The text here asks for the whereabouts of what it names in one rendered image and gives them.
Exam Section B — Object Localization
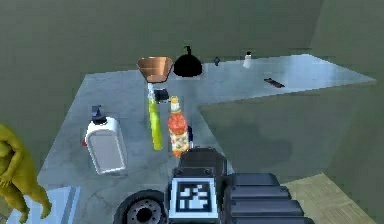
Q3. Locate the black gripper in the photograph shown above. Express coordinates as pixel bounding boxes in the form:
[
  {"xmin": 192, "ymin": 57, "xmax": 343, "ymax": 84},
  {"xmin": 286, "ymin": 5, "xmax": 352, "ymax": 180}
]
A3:
[{"xmin": 113, "ymin": 189, "xmax": 169, "ymax": 224}]

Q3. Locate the white soap dispenser bottle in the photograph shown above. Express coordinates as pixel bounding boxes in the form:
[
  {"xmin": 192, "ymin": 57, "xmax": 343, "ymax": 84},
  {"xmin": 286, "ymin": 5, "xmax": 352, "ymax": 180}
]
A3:
[{"xmin": 81, "ymin": 105, "xmax": 128, "ymax": 176}]

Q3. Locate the green spray bottle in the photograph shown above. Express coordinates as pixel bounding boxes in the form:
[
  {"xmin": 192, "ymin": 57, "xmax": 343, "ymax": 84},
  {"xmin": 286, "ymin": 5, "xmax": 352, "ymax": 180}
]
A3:
[{"xmin": 146, "ymin": 82, "xmax": 170, "ymax": 152}]

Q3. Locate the orange patterned bottle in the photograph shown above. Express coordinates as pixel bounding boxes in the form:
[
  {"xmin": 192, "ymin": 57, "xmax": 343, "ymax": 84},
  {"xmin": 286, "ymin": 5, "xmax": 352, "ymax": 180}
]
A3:
[{"xmin": 167, "ymin": 95, "xmax": 191, "ymax": 158}]

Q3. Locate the yellow figure statue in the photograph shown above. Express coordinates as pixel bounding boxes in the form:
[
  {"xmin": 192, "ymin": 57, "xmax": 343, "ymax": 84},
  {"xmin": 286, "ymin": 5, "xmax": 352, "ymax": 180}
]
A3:
[{"xmin": 0, "ymin": 123, "xmax": 53, "ymax": 224}]

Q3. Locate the copper bowl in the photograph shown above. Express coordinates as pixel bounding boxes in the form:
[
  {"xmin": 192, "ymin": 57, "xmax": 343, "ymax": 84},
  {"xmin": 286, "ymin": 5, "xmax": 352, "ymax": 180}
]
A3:
[{"xmin": 136, "ymin": 56, "xmax": 175, "ymax": 84}]

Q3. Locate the black round kettle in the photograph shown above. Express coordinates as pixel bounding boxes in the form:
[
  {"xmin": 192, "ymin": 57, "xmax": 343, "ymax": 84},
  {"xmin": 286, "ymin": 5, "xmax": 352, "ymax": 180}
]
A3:
[{"xmin": 173, "ymin": 45, "xmax": 204, "ymax": 78}]

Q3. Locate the small white shaker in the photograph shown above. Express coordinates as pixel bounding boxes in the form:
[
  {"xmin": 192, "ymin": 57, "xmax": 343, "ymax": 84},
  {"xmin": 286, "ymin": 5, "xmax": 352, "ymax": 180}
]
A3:
[{"xmin": 242, "ymin": 51, "xmax": 253, "ymax": 69}]

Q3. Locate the black remote control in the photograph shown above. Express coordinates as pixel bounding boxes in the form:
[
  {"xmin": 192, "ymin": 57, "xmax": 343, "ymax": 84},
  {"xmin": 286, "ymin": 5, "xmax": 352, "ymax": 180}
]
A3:
[{"xmin": 263, "ymin": 77, "xmax": 286, "ymax": 89}]

